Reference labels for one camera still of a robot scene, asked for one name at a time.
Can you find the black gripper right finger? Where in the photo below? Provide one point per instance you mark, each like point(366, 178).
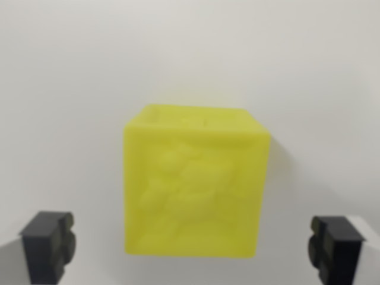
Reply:
point(338, 252)

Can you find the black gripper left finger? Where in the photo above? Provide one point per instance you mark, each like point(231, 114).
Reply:
point(44, 249)

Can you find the yellow cube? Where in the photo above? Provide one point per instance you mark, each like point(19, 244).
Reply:
point(196, 184)

